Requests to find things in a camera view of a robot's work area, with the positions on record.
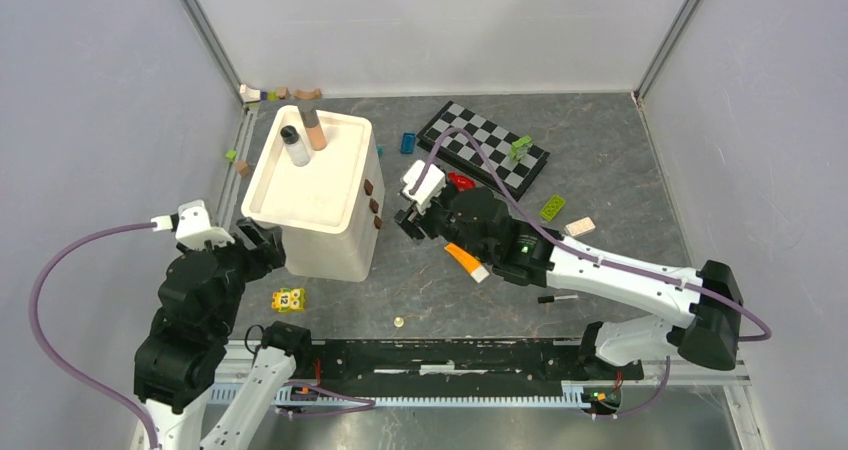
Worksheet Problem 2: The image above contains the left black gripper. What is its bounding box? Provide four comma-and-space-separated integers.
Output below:
178, 213, 287, 334

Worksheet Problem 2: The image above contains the white drawer organizer box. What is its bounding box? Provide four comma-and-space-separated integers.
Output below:
241, 105, 386, 282

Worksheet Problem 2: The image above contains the orange white cream tube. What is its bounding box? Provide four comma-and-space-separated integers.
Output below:
444, 243, 490, 283

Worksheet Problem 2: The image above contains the clear vial black cap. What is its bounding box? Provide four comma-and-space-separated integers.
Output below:
280, 125, 310, 167

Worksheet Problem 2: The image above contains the concealer tube grey cap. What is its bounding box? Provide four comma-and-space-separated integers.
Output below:
298, 100, 327, 152

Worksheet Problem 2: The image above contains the black eyeliner pen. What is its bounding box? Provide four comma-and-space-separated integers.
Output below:
537, 294, 579, 304

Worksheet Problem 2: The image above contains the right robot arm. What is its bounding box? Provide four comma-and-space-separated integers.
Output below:
395, 183, 742, 378

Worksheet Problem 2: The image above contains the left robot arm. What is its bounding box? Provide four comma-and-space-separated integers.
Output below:
133, 214, 286, 449

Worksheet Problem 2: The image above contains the yellow owl number block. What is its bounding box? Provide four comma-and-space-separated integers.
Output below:
271, 288, 306, 313

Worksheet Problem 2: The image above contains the red lego arch piece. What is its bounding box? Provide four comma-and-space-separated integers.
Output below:
448, 172, 476, 191

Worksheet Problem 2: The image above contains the small brown wooden block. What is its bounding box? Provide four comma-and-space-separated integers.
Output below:
233, 160, 253, 177

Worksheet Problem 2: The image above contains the small blue lego brick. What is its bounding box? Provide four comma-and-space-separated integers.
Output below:
400, 132, 417, 155

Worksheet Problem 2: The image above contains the black grey checkerboard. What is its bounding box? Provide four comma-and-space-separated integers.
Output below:
416, 101, 550, 200

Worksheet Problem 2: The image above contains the green lego plate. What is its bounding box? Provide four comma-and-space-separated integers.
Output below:
509, 136, 533, 162

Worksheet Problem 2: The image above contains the green lego brick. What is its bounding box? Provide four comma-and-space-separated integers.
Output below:
539, 195, 566, 222

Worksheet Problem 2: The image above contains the tan wooden arch block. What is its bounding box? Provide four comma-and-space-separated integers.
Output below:
293, 88, 323, 100

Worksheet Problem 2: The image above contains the cream lego brick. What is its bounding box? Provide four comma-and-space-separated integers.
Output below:
564, 217, 596, 238

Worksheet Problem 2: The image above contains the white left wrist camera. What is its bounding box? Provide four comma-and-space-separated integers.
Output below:
150, 199, 235, 250

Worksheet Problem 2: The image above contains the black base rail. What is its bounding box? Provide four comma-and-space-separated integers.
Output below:
293, 338, 644, 397

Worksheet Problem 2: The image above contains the white block by wall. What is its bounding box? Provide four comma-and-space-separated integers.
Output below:
238, 84, 264, 104

